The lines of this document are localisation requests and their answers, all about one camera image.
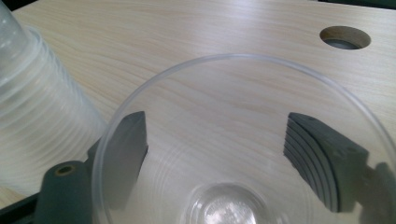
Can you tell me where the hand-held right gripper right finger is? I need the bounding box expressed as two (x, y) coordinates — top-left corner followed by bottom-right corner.
(282, 112), (371, 215)

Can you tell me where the single clear plastic cup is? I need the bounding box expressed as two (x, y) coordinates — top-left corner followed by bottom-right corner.
(91, 52), (396, 224)

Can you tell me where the stack of clear plastic cups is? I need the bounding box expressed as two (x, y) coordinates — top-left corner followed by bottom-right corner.
(0, 0), (109, 198)

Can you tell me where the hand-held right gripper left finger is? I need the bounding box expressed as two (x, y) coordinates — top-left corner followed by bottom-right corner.
(86, 110), (149, 213)

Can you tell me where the round table cable hole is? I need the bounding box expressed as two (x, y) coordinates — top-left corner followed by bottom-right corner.
(318, 25), (373, 51)

